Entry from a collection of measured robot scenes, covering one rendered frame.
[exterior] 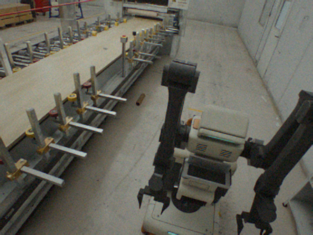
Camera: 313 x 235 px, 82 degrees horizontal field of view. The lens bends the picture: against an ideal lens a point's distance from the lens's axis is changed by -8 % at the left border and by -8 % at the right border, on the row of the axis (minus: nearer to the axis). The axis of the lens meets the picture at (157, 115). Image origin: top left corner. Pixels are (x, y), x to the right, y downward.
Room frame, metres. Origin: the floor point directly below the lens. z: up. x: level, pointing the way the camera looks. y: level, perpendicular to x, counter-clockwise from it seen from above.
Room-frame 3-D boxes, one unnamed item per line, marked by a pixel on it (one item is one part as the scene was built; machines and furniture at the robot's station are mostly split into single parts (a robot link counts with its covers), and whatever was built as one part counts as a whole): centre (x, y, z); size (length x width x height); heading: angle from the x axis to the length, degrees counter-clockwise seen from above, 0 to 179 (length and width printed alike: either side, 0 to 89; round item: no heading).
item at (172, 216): (0.96, -0.35, 0.16); 0.67 x 0.64 x 0.25; 169
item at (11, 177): (0.63, 0.80, 0.84); 0.14 x 0.06 x 0.05; 170
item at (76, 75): (1.35, 0.67, 0.93); 0.04 x 0.04 x 0.48; 80
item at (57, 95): (1.10, 0.72, 0.88); 0.04 x 0.04 x 0.48; 80
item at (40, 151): (0.88, 0.76, 0.81); 0.14 x 0.06 x 0.05; 170
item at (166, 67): (0.55, -0.05, 1.41); 0.11 x 0.06 x 0.43; 78
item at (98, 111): (1.37, 0.57, 0.81); 0.43 x 0.03 x 0.04; 80
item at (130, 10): (5.49, 0.52, 1.05); 1.43 x 0.12 x 0.12; 80
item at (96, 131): (1.13, 0.62, 0.81); 0.43 x 0.03 x 0.04; 80
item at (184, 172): (0.67, -0.30, 0.99); 0.28 x 0.16 x 0.22; 79
